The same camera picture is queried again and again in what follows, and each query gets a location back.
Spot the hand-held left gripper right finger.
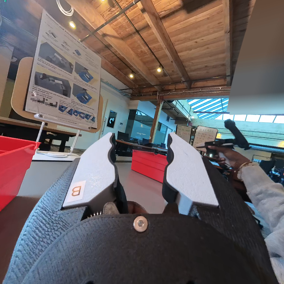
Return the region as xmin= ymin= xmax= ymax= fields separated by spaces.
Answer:
xmin=162 ymin=133 xmax=220 ymax=216

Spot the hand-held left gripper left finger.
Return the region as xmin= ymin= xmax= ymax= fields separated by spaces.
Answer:
xmin=63 ymin=132 xmax=128 ymax=215

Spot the red plastic bin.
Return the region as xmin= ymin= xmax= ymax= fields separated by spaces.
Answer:
xmin=0 ymin=136 xmax=41 ymax=212
xmin=131 ymin=150 xmax=169 ymax=183

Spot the person's right forearm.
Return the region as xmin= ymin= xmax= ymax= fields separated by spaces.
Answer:
xmin=241 ymin=163 xmax=284 ymax=237

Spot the person's right hand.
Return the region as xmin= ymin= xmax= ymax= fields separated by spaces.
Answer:
xmin=208 ymin=145 xmax=247 ymax=171

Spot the whiteboard black writing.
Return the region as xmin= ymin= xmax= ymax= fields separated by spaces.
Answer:
xmin=192 ymin=126 xmax=218 ymax=148

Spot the whiteboard red green writing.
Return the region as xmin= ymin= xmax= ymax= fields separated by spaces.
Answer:
xmin=176 ymin=125 xmax=192 ymax=145

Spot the dark door window phone icon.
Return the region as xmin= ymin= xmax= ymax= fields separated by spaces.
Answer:
xmin=106 ymin=110 xmax=117 ymax=129

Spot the wooden top office desk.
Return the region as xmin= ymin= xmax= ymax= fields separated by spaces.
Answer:
xmin=0 ymin=116 xmax=82 ymax=136

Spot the instruction poster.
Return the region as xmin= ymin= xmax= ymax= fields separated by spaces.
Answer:
xmin=25 ymin=9 xmax=102 ymax=130

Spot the rounded wooden panel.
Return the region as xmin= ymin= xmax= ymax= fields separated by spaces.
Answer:
xmin=11 ymin=57 xmax=105 ymax=134

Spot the gold bangle bracelet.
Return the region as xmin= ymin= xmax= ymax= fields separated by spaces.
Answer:
xmin=236 ymin=162 xmax=253 ymax=172

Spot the white coiled cable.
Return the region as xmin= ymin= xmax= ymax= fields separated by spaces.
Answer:
xmin=55 ymin=0 xmax=74 ymax=16

